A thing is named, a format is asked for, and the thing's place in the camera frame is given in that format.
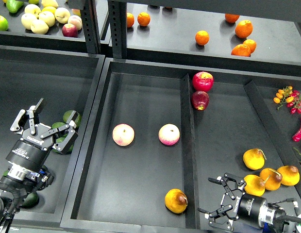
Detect yellow pear lower left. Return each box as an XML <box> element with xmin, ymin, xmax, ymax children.
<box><xmin>244</xmin><ymin>174</ymin><xmax>265</xmax><ymax>197</ymax></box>

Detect green avocado middle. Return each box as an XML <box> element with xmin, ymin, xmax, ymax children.
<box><xmin>51</xmin><ymin>122</ymin><xmax>67</xmax><ymax>138</ymax></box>

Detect pink peach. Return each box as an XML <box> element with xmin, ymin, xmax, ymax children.
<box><xmin>68</xmin><ymin>15</ymin><xmax>83</xmax><ymax>31</ymax></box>

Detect pale yellow pear left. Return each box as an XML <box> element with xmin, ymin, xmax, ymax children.
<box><xmin>21</xmin><ymin>13</ymin><xmax>37</xmax><ymax>30</ymax></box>

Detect pink apple left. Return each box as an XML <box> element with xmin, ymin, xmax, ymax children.
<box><xmin>112</xmin><ymin>123</ymin><xmax>134</xmax><ymax>147</ymax></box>

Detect orange on shelf left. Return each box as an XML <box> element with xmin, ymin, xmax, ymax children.
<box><xmin>127</xmin><ymin>12</ymin><xmax>135</xmax><ymax>28</ymax></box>

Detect pale yellow pear front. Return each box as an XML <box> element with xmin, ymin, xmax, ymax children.
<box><xmin>30</xmin><ymin>19</ymin><xmax>49</xmax><ymax>34</ymax></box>

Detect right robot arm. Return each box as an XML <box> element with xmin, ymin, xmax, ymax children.
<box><xmin>197</xmin><ymin>173</ymin><xmax>301</xmax><ymax>233</ymax></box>

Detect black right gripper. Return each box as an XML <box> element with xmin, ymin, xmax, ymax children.
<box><xmin>197</xmin><ymin>173</ymin><xmax>268</xmax><ymax>231</ymax></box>

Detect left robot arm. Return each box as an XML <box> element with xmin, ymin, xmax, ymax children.
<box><xmin>0</xmin><ymin>99</ymin><xmax>78</xmax><ymax>233</ymax></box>

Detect black shelf post right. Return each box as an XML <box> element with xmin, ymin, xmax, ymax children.
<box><xmin>108</xmin><ymin>0</ymin><xmax>127</xmax><ymax>59</ymax></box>

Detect yellow pear centre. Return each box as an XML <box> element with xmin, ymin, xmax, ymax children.
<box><xmin>259</xmin><ymin>168</ymin><xmax>283</xmax><ymax>191</ymax></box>

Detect small orange right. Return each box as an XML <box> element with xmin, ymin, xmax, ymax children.
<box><xmin>243</xmin><ymin>39</ymin><xmax>257</xmax><ymax>53</ymax></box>

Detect green avocado lower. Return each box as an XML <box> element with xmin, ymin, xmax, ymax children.
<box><xmin>51</xmin><ymin>136</ymin><xmax>74</xmax><ymax>154</ymax></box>

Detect cherry tomato bunch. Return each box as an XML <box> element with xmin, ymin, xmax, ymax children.
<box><xmin>273</xmin><ymin>86</ymin><xmax>301</xmax><ymax>115</ymax></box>

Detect dark red apple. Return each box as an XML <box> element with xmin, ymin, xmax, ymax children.
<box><xmin>191</xmin><ymin>91</ymin><xmax>209</xmax><ymax>111</ymax></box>

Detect orange on shelf middle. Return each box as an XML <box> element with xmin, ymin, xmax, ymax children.
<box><xmin>195</xmin><ymin>30</ymin><xmax>209</xmax><ymax>46</ymax></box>

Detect black centre tray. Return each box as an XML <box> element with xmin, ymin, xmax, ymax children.
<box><xmin>61</xmin><ymin>59</ymin><xmax>301</xmax><ymax>233</ymax></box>

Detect dark green avocado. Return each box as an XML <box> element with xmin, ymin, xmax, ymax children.
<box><xmin>21</xmin><ymin>193</ymin><xmax>39</xmax><ymax>208</ymax></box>

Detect black shelf post left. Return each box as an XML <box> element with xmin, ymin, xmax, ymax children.
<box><xmin>81</xmin><ymin>0</ymin><xmax>101</xmax><ymax>54</ymax></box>

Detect pale yellow pear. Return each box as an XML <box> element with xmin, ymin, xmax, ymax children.
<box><xmin>21</xmin><ymin>13</ymin><xmax>37</xmax><ymax>30</ymax></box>
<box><xmin>30</xmin><ymin>19</ymin><xmax>49</xmax><ymax>34</ymax></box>
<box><xmin>54</xmin><ymin>7</ymin><xmax>71</xmax><ymax>24</ymax></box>
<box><xmin>38</xmin><ymin>11</ymin><xmax>55</xmax><ymax>27</ymax></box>
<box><xmin>24</xmin><ymin>4</ymin><xmax>41</xmax><ymax>18</ymax></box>

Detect pink apple right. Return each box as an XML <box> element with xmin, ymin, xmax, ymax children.
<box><xmin>158</xmin><ymin>124</ymin><xmax>180</xmax><ymax>146</ymax></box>

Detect black tray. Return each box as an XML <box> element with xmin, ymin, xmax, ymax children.
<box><xmin>0</xmin><ymin>46</ymin><xmax>105</xmax><ymax>228</ymax></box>
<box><xmin>61</xmin><ymin>59</ymin><xmax>301</xmax><ymax>233</ymax></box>

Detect pale yellow pear back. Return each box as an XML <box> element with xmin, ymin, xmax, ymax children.
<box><xmin>24</xmin><ymin>4</ymin><xmax>41</xmax><ymax>18</ymax></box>

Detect green avocado top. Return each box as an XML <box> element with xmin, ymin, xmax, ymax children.
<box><xmin>63</xmin><ymin>110</ymin><xmax>82</xmax><ymax>129</ymax></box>

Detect black left tray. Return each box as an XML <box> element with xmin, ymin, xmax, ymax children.
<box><xmin>0</xmin><ymin>46</ymin><xmax>105</xmax><ymax>228</ymax></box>

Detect red apple on shelf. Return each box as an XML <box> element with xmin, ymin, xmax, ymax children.
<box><xmin>62</xmin><ymin>23</ymin><xmax>78</xmax><ymax>38</ymax></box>

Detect pale yellow pear middle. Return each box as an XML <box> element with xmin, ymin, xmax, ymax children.
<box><xmin>38</xmin><ymin>11</ymin><xmax>55</xmax><ymax>27</ymax></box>

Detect bright red apple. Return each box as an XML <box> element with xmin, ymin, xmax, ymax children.
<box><xmin>192</xmin><ymin>71</ymin><xmax>214</xmax><ymax>92</ymax></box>

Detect green pepper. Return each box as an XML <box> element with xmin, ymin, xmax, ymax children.
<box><xmin>6</xmin><ymin>0</ymin><xmax>24</xmax><ymax>14</ymax></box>

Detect yellow pear with brown end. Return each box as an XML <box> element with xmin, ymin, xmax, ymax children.
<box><xmin>165</xmin><ymin>188</ymin><xmax>188</xmax><ymax>214</ymax></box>

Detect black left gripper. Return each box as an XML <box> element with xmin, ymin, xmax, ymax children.
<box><xmin>6</xmin><ymin>98</ymin><xmax>78</xmax><ymax>172</ymax></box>

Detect yellow pear upper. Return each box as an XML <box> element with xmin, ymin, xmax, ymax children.
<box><xmin>243</xmin><ymin>148</ymin><xmax>266</xmax><ymax>170</ymax></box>

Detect pale yellow pear right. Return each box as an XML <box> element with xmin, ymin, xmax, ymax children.
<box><xmin>54</xmin><ymin>7</ymin><xmax>71</xmax><ymax>24</ymax></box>

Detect green apple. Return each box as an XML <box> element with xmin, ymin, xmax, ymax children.
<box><xmin>0</xmin><ymin>15</ymin><xmax>9</xmax><ymax>31</ymax></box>

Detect pink apple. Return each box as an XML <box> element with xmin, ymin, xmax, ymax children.
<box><xmin>112</xmin><ymin>123</ymin><xmax>134</xmax><ymax>147</ymax></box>
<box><xmin>158</xmin><ymin>124</ymin><xmax>180</xmax><ymax>146</ymax></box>

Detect orange front right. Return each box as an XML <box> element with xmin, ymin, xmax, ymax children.
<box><xmin>231</xmin><ymin>44</ymin><xmax>251</xmax><ymax>57</ymax></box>

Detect black shelf post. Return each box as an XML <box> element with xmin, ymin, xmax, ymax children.
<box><xmin>108</xmin><ymin>0</ymin><xmax>127</xmax><ymax>59</ymax></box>
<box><xmin>81</xmin><ymin>0</ymin><xmax>101</xmax><ymax>54</ymax></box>

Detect large orange on shelf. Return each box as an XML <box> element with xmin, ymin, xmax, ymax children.
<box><xmin>235</xmin><ymin>20</ymin><xmax>253</xmax><ymax>39</ymax></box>

